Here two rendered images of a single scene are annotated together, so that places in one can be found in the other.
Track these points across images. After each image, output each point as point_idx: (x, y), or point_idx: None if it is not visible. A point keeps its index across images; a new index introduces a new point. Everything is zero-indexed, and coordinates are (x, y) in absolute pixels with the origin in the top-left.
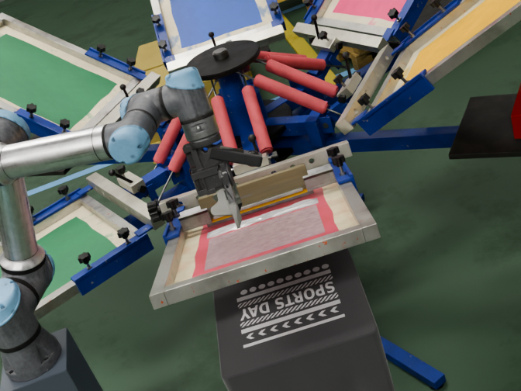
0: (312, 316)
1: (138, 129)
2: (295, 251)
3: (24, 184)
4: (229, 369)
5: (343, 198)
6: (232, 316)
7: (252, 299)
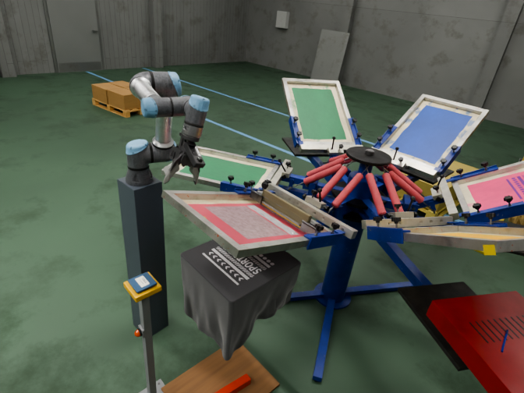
0: (232, 271)
1: (153, 103)
2: (207, 226)
3: None
4: (185, 253)
5: None
6: None
7: None
